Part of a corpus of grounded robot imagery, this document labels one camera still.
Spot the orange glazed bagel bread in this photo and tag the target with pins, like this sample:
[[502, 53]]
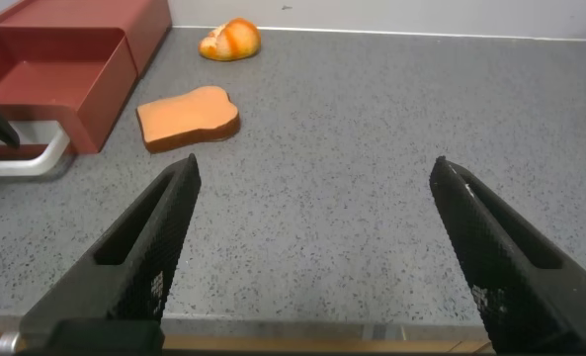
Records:
[[230, 40]]

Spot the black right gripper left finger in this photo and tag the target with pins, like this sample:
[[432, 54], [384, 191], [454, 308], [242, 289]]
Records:
[[139, 257]]

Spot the toast bread slice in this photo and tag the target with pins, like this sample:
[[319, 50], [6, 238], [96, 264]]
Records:
[[186, 117]]

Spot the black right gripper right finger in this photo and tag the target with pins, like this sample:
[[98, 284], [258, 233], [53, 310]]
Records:
[[500, 267]]

